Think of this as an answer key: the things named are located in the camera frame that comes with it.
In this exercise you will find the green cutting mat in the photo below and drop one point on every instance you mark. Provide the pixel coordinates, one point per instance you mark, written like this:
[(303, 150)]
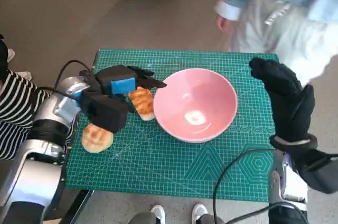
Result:
[(158, 166)]

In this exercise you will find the white robot right foot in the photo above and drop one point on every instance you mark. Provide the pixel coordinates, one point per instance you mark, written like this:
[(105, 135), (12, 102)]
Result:
[(199, 211)]

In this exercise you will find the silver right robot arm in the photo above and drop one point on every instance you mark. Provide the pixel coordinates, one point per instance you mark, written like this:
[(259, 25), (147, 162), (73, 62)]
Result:
[(280, 181)]

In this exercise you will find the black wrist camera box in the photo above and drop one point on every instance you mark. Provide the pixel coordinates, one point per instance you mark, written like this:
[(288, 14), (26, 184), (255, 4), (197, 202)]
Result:
[(108, 113), (319, 173)]

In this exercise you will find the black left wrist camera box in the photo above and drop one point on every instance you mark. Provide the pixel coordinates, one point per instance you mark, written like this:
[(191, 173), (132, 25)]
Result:
[(108, 113)]

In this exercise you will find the person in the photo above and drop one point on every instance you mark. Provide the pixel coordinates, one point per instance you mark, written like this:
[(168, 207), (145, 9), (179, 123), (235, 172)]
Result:
[(16, 97), (285, 12)]

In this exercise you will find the white robot left foot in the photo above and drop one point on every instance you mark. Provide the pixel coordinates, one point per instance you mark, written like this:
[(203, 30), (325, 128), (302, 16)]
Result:
[(158, 212)]

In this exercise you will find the person's hand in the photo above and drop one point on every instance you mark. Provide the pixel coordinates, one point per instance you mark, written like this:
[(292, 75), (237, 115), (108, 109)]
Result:
[(225, 23)]

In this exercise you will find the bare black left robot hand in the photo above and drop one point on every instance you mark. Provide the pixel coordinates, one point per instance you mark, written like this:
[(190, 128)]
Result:
[(116, 76)]

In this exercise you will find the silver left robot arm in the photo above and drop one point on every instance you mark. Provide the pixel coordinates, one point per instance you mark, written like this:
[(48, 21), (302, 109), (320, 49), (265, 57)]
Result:
[(34, 171)]

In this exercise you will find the pink bowl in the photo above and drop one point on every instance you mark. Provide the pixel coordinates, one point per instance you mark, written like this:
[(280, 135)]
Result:
[(195, 102)]

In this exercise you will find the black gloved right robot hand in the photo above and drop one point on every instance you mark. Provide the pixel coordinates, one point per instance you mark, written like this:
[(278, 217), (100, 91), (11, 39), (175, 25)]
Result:
[(285, 102)]

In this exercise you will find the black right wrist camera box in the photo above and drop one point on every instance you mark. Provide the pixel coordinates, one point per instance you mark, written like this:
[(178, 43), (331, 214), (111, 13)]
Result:
[(319, 173)]

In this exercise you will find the white robot foot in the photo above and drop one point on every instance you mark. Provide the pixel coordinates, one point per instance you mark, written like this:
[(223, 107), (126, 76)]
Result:
[(158, 212), (199, 211)]

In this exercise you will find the long orange toy bread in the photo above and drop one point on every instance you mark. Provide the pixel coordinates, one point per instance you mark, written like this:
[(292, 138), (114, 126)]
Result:
[(144, 105)]

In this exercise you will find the round pale toy bread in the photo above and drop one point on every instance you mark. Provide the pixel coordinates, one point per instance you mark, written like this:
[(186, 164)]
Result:
[(96, 139)]

